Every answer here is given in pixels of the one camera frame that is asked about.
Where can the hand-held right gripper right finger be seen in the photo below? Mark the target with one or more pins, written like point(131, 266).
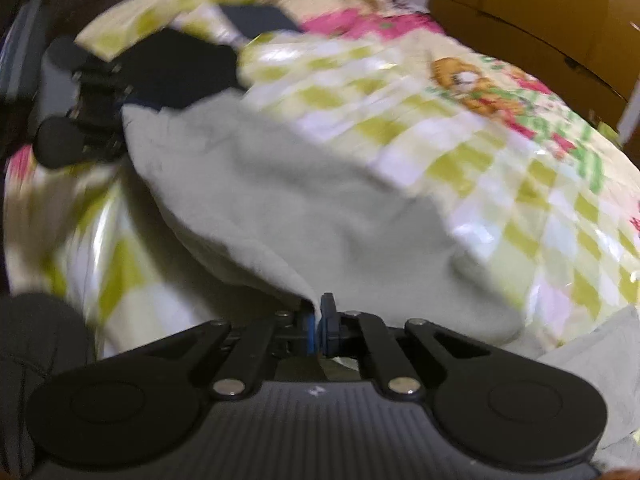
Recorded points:
point(326, 332)

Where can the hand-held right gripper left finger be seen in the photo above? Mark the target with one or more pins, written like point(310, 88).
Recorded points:
point(310, 338)

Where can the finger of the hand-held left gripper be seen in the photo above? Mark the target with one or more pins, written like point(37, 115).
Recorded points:
point(100, 130)
point(102, 82)

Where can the grey pants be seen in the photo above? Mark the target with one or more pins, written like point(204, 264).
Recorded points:
point(280, 200)

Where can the black cloth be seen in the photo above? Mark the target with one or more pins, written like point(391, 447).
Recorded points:
point(190, 67)

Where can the dark navy flat box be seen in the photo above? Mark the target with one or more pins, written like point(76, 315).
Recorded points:
point(257, 19)

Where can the checked green plastic sheet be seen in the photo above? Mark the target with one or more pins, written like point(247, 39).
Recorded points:
point(360, 110)

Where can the printed blanket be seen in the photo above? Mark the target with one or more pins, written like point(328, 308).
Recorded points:
point(480, 80)

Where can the wooden wardrobe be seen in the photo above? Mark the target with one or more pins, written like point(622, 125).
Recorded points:
point(540, 5)

